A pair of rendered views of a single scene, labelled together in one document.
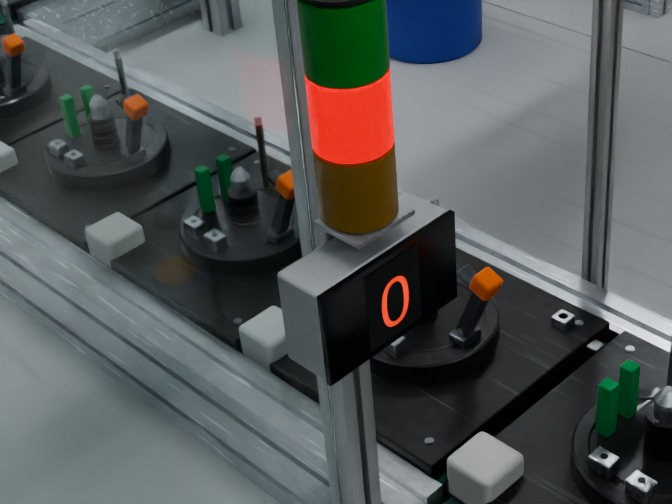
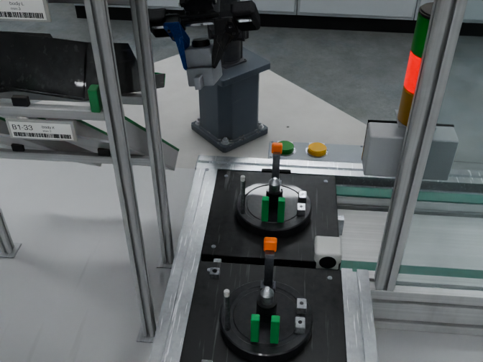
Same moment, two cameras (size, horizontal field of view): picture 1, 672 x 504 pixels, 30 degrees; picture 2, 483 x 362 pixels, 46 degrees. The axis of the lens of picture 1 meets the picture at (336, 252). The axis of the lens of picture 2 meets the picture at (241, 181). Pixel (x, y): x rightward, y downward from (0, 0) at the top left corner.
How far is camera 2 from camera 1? 132 cm
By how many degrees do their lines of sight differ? 94
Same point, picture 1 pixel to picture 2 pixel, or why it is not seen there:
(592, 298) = (179, 281)
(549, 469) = (305, 237)
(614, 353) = (221, 249)
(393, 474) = (353, 285)
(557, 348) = (233, 268)
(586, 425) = (282, 226)
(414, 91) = not seen: outside the picture
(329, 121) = not seen: hidden behind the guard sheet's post
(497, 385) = (276, 275)
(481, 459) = (331, 244)
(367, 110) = not seen: hidden behind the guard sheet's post
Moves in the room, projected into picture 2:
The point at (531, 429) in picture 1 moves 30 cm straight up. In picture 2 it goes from (290, 252) to (302, 102)
